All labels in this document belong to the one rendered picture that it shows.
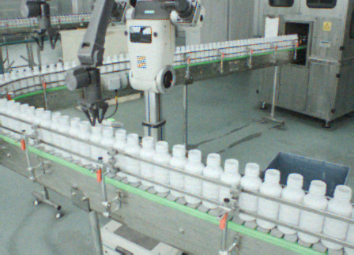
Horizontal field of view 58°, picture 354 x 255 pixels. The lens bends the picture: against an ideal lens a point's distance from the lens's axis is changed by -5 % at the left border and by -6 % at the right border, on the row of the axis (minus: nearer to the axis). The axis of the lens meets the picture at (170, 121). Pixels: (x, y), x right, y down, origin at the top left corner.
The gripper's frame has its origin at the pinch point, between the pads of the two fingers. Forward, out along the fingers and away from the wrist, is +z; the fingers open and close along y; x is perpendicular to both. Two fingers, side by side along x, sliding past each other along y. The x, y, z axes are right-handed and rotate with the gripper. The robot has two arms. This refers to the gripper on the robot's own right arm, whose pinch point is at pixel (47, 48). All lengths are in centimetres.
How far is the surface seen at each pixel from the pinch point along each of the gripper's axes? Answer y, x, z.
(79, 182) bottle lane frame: 20, 38, 47
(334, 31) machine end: -347, 72, 13
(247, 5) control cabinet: -654, -160, -14
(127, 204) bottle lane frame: 20, 63, 48
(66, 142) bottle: 17.1, 29.1, 33.4
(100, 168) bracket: 26, 57, 33
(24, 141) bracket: 26.0, 12.4, 33.8
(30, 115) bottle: 16.4, 4.6, 26.8
